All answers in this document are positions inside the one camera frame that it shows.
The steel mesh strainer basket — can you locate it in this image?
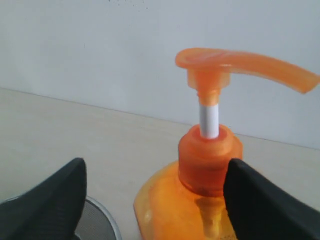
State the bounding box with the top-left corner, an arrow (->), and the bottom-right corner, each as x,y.
0,192 -> 122,240

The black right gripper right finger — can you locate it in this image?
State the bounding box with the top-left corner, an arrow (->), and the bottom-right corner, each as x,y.
223,158 -> 320,240

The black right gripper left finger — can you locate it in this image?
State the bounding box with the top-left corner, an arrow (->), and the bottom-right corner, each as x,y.
0,158 -> 87,240

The orange pump soap bottle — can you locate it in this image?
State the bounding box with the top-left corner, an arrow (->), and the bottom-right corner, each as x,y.
133,47 -> 320,240

